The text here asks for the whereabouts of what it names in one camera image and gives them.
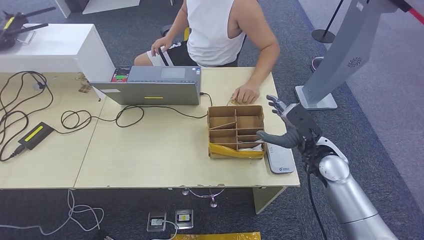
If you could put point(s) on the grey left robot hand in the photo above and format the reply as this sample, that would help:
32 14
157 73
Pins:
103 236

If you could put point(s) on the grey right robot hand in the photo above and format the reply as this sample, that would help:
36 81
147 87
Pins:
303 126

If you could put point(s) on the person's right hand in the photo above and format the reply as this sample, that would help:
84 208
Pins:
160 44

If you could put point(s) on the person's left hand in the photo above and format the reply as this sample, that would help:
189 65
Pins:
246 93

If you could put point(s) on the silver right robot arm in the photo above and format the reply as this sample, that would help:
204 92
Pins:
351 198

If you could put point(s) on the grey card reader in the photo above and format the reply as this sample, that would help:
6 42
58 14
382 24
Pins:
281 162

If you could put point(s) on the white room key card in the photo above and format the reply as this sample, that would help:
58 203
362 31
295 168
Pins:
250 149
248 142

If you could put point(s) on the person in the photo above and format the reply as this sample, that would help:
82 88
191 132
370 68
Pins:
215 33

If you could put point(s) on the cardboard organizer box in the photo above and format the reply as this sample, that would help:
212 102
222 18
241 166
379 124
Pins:
222 134

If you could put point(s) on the grey laptop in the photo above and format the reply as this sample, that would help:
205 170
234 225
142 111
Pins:
152 93

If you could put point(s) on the floor socket with white plug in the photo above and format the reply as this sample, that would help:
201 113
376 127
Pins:
156 221

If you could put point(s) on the white furniture board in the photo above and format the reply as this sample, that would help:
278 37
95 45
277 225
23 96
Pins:
111 5

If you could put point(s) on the beige desk leg panel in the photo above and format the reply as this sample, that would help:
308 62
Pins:
266 197

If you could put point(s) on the floor socket with yellow label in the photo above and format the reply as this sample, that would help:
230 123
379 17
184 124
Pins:
184 218

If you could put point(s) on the grey kiosk stand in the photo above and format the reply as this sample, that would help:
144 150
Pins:
348 39

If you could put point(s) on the white furniture leg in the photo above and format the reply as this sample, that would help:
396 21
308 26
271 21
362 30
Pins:
63 8

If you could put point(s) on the white cabinet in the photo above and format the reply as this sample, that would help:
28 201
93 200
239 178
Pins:
56 49

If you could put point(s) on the yellow plastic bag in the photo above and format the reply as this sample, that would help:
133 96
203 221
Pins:
215 236

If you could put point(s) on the black power adapter yellow label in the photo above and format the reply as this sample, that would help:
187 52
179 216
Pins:
35 136

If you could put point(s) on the small grey plug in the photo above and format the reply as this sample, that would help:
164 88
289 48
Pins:
39 85

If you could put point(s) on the clear plastic holder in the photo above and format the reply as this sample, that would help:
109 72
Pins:
25 37

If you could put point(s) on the black device with antennas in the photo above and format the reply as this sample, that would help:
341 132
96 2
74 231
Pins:
11 26

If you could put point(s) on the red barrier belt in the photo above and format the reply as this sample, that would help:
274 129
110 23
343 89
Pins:
416 15

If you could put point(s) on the black stanchion post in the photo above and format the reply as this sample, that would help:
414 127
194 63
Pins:
324 35

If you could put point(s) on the chrome foot frame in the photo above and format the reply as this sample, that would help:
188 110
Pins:
213 200

